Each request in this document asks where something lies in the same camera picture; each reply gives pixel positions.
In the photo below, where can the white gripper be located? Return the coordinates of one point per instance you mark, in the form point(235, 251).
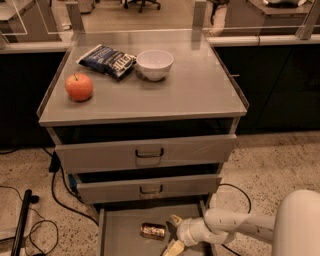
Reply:
point(184, 230)

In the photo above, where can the orange soda can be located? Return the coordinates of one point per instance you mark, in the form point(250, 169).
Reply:
point(152, 231)

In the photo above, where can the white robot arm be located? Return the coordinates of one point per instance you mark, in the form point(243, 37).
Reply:
point(293, 231)

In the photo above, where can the grey middle drawer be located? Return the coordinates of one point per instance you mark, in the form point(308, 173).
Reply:
point(145, 189)

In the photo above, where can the grey drawer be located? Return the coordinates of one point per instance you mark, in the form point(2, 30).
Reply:
point(119, 225)
point(145, 189)
point(139, 154)

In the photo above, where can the grey bottom drawer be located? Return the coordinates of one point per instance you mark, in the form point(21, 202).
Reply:
point(119, 225)

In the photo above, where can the grey top drawer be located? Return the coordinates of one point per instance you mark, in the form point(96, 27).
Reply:
point(139, 154)

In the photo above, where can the grey drawer cabinet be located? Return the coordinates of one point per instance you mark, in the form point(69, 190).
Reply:
point(197, 98)

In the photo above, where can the black pole stand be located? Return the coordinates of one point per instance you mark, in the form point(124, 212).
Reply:
point(19, 233)

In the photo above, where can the white bowl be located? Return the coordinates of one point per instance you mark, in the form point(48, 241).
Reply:
point(154, 64)

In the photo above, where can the red apple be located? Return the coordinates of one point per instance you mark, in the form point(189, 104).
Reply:
point(79, 87)

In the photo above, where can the blue chip bag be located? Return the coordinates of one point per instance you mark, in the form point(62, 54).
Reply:
point(109, 61)

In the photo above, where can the black office chair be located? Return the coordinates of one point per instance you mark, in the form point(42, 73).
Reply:
point(142, 4)

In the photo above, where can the clear acrylic barrier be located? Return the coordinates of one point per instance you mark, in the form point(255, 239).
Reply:
point(57, 20)

